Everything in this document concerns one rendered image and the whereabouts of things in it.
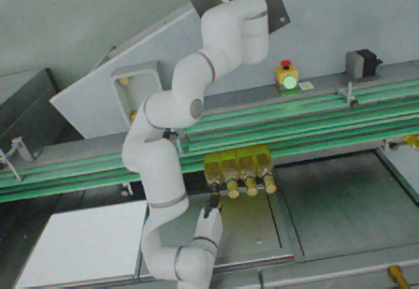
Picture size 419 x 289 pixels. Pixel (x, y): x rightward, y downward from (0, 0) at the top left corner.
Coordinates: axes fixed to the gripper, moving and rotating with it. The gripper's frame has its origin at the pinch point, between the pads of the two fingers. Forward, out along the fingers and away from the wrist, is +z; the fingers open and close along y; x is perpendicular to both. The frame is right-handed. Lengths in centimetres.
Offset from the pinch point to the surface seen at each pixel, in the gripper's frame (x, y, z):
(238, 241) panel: -6.4, -12.3, -3.9
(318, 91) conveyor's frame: -32, 16, 41
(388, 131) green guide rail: -58, -2, 42
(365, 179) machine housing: -49, -15, 29
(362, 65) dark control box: -48, 22, 49
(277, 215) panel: -17.7, -11.5, 6.9
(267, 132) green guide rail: -14.2, 6.8, 29.0
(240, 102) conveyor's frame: -4.5, 15.9, 35.3
